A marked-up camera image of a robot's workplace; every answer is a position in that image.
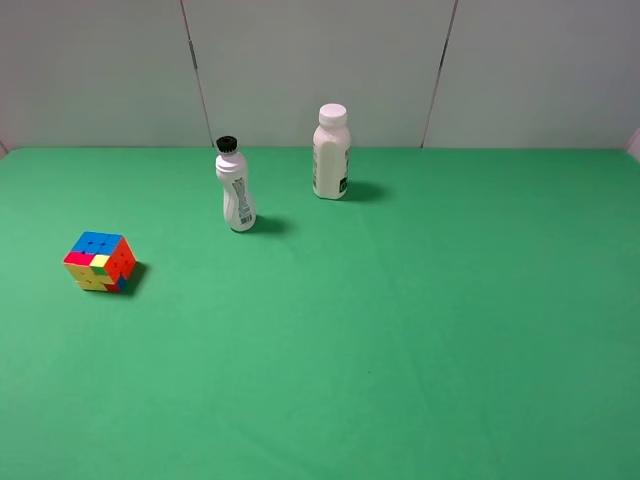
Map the colourful puzzle cube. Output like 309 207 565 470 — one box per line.
62 231 137 293

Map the white curvy bottle black cap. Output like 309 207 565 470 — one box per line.
215 136 257 232

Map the white milk bottle white cap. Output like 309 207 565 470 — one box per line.
312 103 351 200

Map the green table cloth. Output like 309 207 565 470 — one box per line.
1 148 639 479

